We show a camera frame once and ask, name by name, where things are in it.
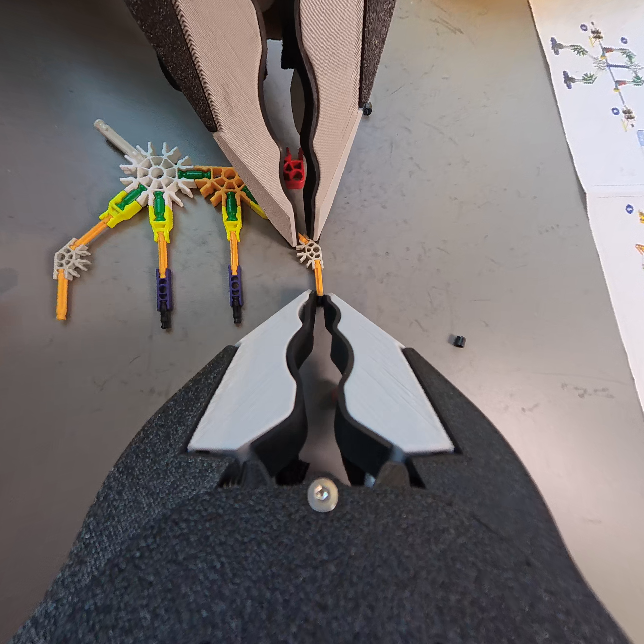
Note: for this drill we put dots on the white printed instruction sheet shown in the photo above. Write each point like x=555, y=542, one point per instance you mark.
x=603, y=161

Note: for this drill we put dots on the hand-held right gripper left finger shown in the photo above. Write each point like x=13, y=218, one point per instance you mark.
x=251, y=392

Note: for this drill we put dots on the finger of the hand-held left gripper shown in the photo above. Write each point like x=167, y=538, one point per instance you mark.
x=337, y=75
x=226, y=75

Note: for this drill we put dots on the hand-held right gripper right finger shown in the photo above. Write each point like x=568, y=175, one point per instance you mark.
x=392, y=392

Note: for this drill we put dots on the colourful rod-and-connector toy animal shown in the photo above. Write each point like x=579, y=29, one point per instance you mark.
x=159, y=206

